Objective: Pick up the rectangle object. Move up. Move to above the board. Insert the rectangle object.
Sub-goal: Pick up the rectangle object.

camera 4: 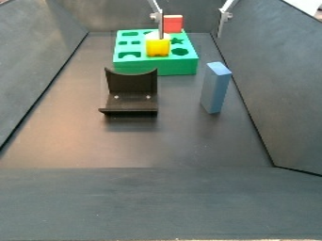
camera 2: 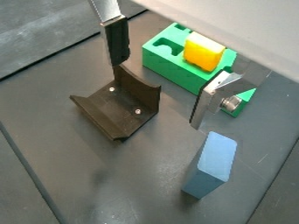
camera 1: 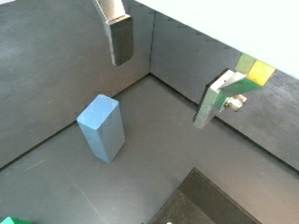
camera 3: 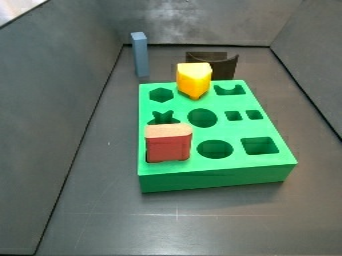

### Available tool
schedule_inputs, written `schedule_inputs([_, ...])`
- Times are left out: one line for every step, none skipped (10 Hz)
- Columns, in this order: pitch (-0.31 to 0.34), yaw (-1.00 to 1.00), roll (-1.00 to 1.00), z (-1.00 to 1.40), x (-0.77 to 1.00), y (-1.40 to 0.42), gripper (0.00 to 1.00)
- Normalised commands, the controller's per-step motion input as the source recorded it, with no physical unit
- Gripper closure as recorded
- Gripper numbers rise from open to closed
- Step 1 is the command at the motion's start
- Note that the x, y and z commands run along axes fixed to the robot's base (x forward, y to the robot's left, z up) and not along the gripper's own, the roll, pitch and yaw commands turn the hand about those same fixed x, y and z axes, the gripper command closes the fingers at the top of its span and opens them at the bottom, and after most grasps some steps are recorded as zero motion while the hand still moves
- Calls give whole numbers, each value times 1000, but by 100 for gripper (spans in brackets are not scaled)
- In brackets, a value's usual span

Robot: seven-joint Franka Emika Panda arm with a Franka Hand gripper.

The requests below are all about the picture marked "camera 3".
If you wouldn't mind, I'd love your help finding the blue-grey rectangle block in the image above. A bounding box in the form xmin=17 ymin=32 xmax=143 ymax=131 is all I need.
xmin=131 ymin=32 xmax=150 ymax=77

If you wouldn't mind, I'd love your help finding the green shape sorter board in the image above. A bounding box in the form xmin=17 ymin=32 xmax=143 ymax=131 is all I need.
xmin=138 ymin=80 xmax=297 ymax=193

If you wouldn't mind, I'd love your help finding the red rounded block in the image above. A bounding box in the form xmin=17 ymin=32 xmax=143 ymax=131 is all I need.
xmin=144 ymin=123 xmax=192 ymax=163

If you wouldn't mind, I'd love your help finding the yellow pentagon block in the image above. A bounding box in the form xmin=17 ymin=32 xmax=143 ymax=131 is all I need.
xmin=176 ymin=62 xmax=212 ymax=100

